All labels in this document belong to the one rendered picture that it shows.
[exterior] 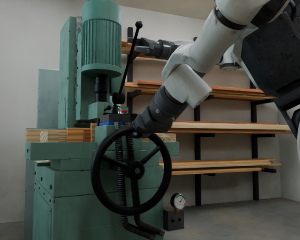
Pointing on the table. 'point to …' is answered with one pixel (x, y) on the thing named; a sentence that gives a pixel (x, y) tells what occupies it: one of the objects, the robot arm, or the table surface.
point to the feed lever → (118, 97)
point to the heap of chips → (165, 137)
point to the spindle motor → (101, 38)
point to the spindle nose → (101, 87)
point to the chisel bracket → (97, 110)
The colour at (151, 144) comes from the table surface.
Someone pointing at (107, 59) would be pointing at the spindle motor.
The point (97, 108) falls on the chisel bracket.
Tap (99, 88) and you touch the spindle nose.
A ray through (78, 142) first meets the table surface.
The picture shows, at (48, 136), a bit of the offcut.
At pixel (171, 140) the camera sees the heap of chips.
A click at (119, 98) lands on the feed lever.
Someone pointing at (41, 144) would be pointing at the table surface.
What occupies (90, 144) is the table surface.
